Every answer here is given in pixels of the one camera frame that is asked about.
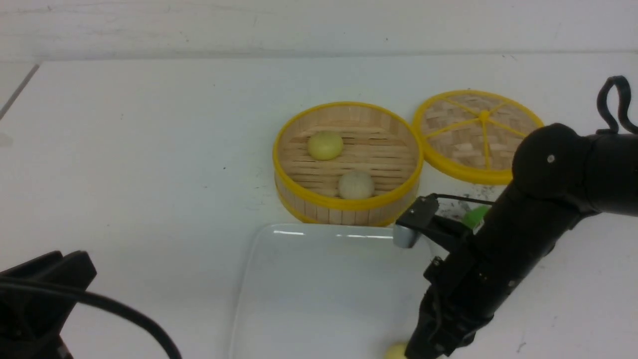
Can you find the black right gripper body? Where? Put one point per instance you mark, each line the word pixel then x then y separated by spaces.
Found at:
pixel 465 291

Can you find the yellow steamed bun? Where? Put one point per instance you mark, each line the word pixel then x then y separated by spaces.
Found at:
pixel 396 351
pixel 325 145

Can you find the white steamed bun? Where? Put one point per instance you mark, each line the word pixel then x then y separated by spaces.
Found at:
pixel 356 185

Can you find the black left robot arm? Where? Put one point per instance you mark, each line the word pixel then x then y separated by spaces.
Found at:
pixel 30 325

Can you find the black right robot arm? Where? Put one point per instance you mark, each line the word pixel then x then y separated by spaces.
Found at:
pixel 559 178

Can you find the white rectangular plate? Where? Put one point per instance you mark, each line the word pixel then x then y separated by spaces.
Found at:
pixel 314 291

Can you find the green cube block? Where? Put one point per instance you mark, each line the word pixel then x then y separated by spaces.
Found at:
pixel 473 216

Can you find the yellow-rimmed bamboo steamer lid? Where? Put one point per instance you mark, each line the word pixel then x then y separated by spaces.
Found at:
pixel 472 135

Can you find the yellow-rimmed bamboo steamer basket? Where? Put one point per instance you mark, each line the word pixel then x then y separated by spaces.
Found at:
pixel 376 141

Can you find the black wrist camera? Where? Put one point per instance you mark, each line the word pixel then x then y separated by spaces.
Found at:
pixel 421 219

